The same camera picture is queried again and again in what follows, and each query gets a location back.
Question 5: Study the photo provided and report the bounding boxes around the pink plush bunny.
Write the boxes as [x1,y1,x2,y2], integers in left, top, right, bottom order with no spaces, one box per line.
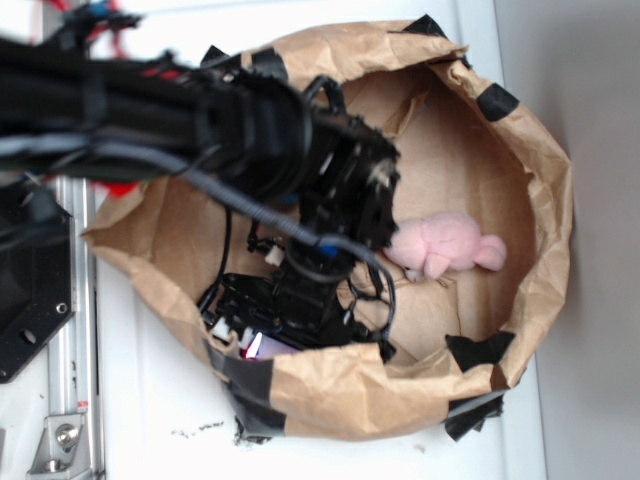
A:
[383,212,507,282]

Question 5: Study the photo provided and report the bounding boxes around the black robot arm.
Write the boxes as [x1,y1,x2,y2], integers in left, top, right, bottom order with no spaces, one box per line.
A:
[1,1,399,360]

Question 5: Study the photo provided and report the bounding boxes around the brown paper bag bin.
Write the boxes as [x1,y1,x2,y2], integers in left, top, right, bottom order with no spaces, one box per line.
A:
[84,18,572,441]

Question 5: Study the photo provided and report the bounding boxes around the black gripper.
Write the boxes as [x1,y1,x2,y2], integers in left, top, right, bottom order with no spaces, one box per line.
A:
[197,241,396,361]

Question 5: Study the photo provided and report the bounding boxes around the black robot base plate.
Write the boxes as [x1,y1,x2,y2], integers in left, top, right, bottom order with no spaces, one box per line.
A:
[1,180,73,384]

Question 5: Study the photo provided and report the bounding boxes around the aluminium extrusion rail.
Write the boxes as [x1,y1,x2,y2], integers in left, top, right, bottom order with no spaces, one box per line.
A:
[48,179,105,479]

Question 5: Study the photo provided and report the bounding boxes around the metal corner bracket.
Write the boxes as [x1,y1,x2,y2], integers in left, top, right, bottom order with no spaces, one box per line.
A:
[26,413,92,479]

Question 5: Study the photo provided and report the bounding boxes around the grey braided cable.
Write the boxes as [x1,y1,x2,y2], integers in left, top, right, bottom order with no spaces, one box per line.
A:
[0,134,397,346]

